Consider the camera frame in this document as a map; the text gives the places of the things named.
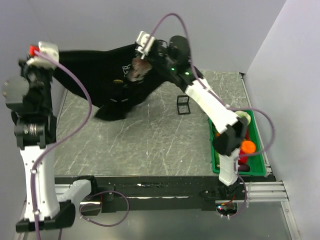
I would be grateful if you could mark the round gold brooch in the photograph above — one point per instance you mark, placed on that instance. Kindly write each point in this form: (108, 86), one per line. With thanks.
(118, 81)

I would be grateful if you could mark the red toy pepper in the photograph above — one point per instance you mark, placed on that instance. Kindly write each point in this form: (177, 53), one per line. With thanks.
(242, 156)

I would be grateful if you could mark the black printed t-shirt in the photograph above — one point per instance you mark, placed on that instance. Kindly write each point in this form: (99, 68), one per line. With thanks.
(97, 70)

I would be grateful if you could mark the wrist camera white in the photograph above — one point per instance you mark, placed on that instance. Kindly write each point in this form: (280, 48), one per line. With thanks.
(144, 43)
(43, 55)

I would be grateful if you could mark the black wire frame stand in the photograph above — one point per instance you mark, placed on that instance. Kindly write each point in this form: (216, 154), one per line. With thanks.
(182, 104)

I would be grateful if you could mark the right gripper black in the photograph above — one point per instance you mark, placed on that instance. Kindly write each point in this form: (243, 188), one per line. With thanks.
(159, 43)

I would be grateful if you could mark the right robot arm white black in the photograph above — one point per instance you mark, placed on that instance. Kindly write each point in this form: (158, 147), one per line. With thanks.
(230, 127)

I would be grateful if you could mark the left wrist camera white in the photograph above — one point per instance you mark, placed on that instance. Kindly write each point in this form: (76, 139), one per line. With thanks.
(43, 55)

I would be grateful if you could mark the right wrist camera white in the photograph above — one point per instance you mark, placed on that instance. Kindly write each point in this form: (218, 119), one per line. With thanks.
(144, 43)

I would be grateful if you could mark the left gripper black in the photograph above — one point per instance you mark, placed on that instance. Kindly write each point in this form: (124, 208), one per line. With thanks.
(25, 66)

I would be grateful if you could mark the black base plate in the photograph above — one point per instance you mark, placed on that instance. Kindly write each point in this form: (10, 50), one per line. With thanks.
(147, 193)

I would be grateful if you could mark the green plastic bin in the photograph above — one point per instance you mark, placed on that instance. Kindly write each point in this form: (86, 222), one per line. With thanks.
(256, 163)

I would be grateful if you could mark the orange toy fruit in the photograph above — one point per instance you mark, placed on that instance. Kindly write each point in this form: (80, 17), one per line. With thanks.
(248, 147)

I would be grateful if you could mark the purple toy eggplant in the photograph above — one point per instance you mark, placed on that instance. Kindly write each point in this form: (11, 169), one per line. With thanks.
(244, 168)

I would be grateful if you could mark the green toy lettuce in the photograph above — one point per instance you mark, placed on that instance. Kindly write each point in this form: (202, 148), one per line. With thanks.
(244, 114)

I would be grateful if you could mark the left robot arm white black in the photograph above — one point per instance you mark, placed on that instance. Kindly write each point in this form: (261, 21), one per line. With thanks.
(28, 96)

